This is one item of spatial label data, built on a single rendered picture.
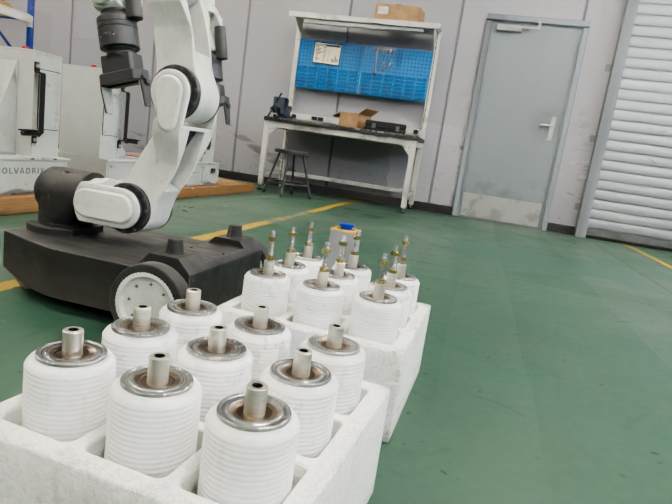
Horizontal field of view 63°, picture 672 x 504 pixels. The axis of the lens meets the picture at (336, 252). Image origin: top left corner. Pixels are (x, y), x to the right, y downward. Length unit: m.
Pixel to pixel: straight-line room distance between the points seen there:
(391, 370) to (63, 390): 0.57
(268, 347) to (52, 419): 0.28
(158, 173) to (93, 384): 0.99
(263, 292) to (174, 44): 0.76
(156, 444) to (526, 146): 5.77
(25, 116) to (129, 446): 2.80
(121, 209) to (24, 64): 1.83
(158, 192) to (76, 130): 2.24
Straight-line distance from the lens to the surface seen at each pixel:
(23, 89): 3.32
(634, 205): 6.30
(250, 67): 6.81
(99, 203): 1.64
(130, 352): 0.75
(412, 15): 6.00
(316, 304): 1.06
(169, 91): 1.52
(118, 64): 1.40
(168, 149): 1.55
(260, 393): 0.56
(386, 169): 6.24
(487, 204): 6.16
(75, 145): 3.80
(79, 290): 1.55
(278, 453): 0.56
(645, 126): 6.30
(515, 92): 6.21
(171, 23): 1.60
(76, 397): 0.67
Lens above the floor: 0.52
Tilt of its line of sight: 11 degrees down
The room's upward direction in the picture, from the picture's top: 8 degrees clockwise
